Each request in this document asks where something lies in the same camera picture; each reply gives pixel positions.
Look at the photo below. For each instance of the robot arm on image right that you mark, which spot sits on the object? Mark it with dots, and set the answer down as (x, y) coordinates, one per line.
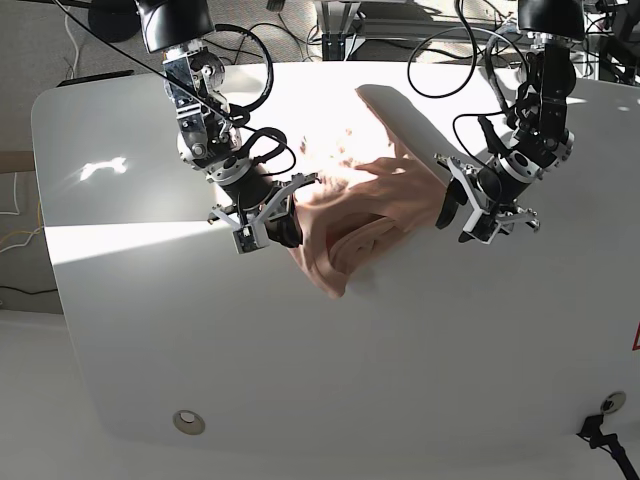
(540, 139)

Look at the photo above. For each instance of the peach pink T-shirt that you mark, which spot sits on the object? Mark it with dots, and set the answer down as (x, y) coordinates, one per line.
(378, 183)

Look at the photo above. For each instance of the black round stand base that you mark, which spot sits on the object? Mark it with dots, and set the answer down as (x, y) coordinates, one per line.
(114, 21)

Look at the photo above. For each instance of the round metal table grommet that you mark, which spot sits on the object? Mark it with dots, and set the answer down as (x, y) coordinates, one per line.
(188, 422)

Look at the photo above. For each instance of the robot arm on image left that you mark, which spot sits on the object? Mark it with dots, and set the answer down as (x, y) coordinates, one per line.
(214, 136)

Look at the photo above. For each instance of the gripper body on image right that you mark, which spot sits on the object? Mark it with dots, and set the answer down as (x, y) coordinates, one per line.
(496, 185)

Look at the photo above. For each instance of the aluminium frame post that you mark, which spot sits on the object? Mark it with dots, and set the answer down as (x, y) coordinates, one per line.
(335, 19)

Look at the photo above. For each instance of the black cable clamp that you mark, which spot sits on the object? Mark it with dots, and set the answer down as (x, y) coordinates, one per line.
(596, 439)

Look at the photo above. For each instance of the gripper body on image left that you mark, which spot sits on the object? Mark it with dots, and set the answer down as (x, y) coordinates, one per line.
(256, 196)

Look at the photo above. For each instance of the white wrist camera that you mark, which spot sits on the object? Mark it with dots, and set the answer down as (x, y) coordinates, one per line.
(474, 228)
(250, 238)

